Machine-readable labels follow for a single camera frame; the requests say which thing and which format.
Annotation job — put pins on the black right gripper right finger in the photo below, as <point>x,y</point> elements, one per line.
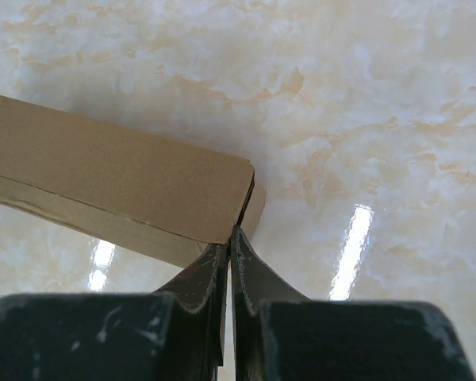
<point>280,334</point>

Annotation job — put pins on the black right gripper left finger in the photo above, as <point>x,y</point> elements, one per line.
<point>174,333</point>

